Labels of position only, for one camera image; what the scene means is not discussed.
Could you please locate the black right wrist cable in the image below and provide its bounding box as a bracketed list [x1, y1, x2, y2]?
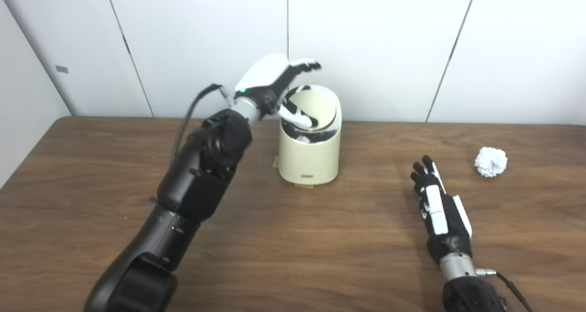
[476, 268, 534, 312]

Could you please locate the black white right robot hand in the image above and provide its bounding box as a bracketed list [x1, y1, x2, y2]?
[410, 155, 473, 264]

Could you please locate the white paper ball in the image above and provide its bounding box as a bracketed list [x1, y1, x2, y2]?
[474, 147, 508, 178]

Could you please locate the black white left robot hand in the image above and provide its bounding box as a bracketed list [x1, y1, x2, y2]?
[233, 53, 322, 129]

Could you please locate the cream-colored desktop trash bin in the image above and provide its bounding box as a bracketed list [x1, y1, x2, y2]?
[278, 84, 342, 186]

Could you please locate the round cream bin lid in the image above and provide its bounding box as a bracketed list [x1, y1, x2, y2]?
[285, 87, 338, 131]

